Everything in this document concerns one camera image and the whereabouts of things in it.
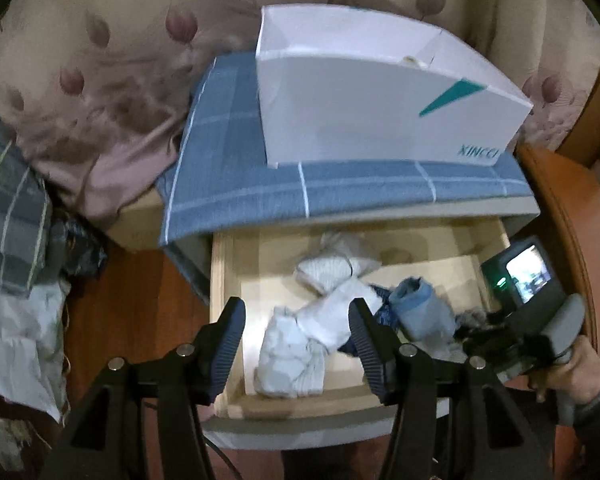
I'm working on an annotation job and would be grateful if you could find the blue sock pair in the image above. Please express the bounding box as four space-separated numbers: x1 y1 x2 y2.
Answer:
387 277 456 346

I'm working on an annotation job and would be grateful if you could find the person's right hand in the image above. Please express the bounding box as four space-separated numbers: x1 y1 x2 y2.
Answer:
527 335 600 406

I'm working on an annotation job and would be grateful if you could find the beige leaf-print curtain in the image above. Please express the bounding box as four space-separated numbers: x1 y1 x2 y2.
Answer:
0 0 486 221
475 0 600 153

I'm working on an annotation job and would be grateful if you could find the white underwear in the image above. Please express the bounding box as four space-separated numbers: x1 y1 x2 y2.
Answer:
254 305 328 400

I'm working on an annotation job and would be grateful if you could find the grey ribbed sock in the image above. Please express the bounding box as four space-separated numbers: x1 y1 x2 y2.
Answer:
455 307 488 331

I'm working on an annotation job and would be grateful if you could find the black cable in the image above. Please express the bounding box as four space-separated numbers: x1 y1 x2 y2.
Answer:
202 430 246 480

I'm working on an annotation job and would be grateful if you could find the brown cardboard box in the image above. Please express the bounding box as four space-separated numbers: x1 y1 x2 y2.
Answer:
107 187 171 253

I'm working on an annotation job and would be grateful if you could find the white plastic bag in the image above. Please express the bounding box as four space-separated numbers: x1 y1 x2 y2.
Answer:
0 280 73 423

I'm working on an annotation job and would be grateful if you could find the dark blue patterned underwear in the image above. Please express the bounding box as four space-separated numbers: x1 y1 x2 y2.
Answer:
340 285 402 356

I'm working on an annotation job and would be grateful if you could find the blue checked cloth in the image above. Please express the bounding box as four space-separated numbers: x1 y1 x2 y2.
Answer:
159 52 531 247

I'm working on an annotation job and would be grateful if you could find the white sock pair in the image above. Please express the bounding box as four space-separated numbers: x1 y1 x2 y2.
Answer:
300 280 383 353

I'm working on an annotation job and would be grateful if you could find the grey plaid cloth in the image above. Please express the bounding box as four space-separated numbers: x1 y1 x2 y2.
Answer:
0 80 53 301

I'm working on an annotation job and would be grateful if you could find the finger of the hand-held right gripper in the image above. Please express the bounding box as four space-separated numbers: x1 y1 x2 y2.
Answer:
452 310 518 361

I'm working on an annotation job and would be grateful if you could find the white ribbed sock bundle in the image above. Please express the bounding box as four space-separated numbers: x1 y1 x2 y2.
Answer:
295 232 383 293

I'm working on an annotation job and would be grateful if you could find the black plastic bag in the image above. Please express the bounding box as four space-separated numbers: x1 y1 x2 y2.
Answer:
47 217 108 281

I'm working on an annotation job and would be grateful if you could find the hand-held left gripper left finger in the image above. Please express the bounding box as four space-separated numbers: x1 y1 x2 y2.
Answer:
40 296 247 480

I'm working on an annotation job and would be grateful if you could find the white cardboard box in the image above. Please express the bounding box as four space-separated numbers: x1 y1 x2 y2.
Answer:
255 4 535 170

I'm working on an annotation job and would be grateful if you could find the grey cabinet drawer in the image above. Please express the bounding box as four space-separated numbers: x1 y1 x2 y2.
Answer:
207 217 513 452

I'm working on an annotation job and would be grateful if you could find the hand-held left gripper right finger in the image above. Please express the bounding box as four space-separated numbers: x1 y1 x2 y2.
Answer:
347 297 556 480

